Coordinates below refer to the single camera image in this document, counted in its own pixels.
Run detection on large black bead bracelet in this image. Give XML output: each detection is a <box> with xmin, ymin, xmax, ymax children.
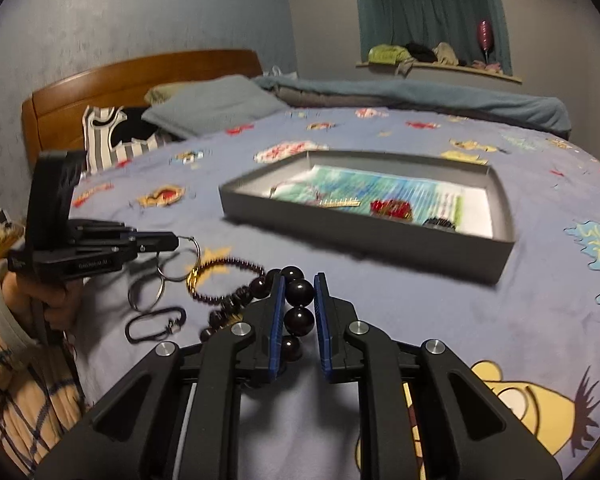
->
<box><xmin>198</xmin><ymin>264</ymin><xmax>316</xmax><ymax>363</ymax></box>

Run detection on thin silver ring bangles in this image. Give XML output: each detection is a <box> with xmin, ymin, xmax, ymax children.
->
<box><xmin>128</xmin><ymin>235</ymin><xmax>201</xmax><ymax>313</ymax></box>

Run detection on dark maroon small-bead bracelet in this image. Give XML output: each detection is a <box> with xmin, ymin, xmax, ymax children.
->
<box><xmin>185</xmin><ymin>257</ymin><xmax>268</xmax><ymax>306</ymax></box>

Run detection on black cord bracelet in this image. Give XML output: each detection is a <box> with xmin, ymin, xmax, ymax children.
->
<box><xmin>124</xmin><ymin>305</ymin><xmax>188</xmax><ymax>345</ymax></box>

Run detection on red and gold bracelet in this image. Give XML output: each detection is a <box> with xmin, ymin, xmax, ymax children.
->
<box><xmin>368</xmin><ymin>199</ymin><xmax>414</xmax><ymax>222</ymax></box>

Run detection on dark blue beaded bracelet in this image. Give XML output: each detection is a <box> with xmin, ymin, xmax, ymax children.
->
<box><xmin>421</xmin><ymin>216</ymin><xmax>458</xmax><ymax>232</ymax></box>

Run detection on plaid sleeve forearm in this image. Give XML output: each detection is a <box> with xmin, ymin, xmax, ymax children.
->
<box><xmin>0</xmin><ymin>261</ymin><xmax>85</xmax><ymax>478</ymax></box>

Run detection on left hand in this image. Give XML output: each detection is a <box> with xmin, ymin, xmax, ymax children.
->
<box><xmin>2</xmin><ymin>271</ymin><xmax>83</xmax><ymax>332</ymax></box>

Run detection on black white striped pillow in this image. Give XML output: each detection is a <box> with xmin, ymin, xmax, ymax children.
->
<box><xmin>82</xmin><ymin>106</ymin><xmax>173</xmax><ymax>174</ymax></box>

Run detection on grey shallow cardboard box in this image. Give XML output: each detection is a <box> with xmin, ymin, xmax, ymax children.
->
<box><xmin>220</xmin><ymin>151</ymin><xmax>516</xmax><ymax>284</ymax></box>

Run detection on wooden headboard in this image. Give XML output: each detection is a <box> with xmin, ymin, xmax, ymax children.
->
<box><xmin>21</xmin><ymin>49</ymin><xmax>262</xmax><ymax>167</ymax></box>

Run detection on grey-blue pillow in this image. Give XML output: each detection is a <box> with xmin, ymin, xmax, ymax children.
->
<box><xmin>142</xmin><ymin>75</ymin><xmax>289</xmax><ymax>139</ymax></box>

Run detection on olive green pillow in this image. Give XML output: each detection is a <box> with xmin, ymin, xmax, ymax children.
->
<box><xmin>144</xmin><ymin>81</ymin><xmax>194</xmax><ymax>106</ymax></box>

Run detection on printed paper in box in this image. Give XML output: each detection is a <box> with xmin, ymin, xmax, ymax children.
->
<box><xmin>266</xmin><ymin>165</ymin><xmax>493</xmax><ymax>238</ymax></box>

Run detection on cartoon print bed sheet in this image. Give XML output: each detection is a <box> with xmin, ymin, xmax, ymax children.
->
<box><xmin>72</xmin><ymin>108</ymin><xmax>600</xmax><ymax>479</ymax></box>

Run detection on green cloth on sill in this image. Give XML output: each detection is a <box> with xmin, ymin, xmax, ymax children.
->
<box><xmin>367</xmin><ymin>44</ymin><xmax>414</xmax><ymax>66</ymax></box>

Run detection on window sill ledge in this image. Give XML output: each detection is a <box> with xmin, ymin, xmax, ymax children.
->
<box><xmin>355</xmin><ymin>62</ymin><xmax>524</xmax><ymax>84</ymax></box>

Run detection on black cloth on sill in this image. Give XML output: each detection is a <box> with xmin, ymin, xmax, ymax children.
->
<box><xmin>404</xmin><ymin>42</ymin><xmax>438</xmax><ymax>64</ymax></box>

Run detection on beige cloth on sill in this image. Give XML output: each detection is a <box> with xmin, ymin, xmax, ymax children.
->
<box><xmin>432</xmin><ymin>41</ymin><xmax>460</xmax><ymax>66</ymax></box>

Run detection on blue folded blanket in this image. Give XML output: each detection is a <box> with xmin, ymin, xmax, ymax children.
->
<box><xmin>253</xmin><ymin>76</ymin><xmax>571</xmax><ymax>140</ymax></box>

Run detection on teal curtain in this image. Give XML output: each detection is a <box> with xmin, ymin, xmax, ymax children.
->
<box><xmin>356</xmin><ymin>0</ymin><xmax>513</xmax><ymax>75</ymax></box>

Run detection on pink balloon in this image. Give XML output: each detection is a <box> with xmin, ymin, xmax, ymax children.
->
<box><xmin>477</xmin><ymin>20</ymin><xmax>494</xmax><ymax>64</ymax></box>

